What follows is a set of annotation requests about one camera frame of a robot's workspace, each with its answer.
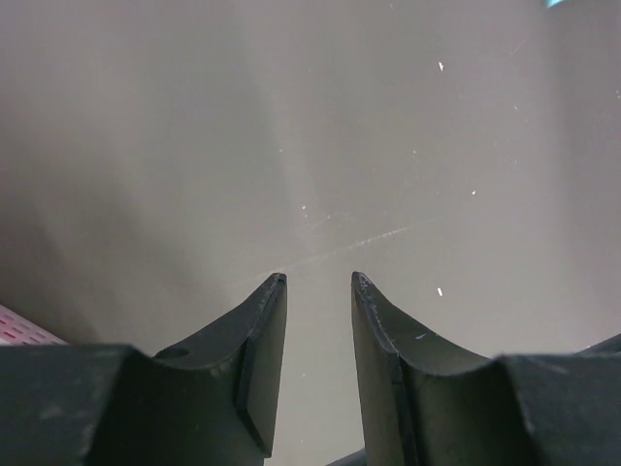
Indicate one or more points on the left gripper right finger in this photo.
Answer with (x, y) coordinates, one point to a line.
(427, 401)

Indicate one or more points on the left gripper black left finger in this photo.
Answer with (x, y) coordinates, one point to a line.
(210, 399)

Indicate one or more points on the teal t-shirt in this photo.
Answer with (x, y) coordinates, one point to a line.
(551, 3)

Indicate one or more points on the white plastic laundry basket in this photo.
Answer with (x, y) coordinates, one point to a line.
(17, 331)

